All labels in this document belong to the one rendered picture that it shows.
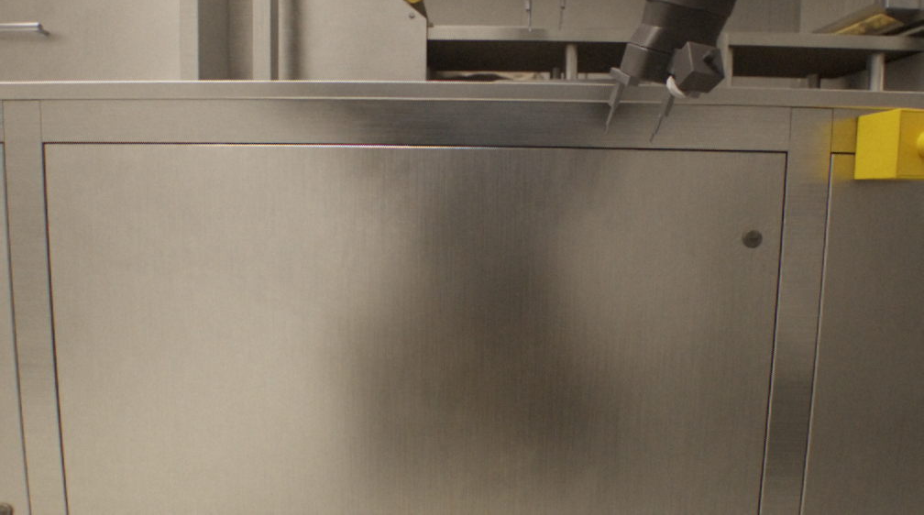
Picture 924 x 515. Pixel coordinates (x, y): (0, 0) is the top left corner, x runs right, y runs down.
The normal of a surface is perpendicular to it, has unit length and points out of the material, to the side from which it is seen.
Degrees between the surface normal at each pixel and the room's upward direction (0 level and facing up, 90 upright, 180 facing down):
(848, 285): 90
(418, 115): 90
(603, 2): 90
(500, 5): 90
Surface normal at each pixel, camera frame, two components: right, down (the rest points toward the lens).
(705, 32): 0.06, 0.59
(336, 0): -0.02, 0.07
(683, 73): -0.98, -0.12
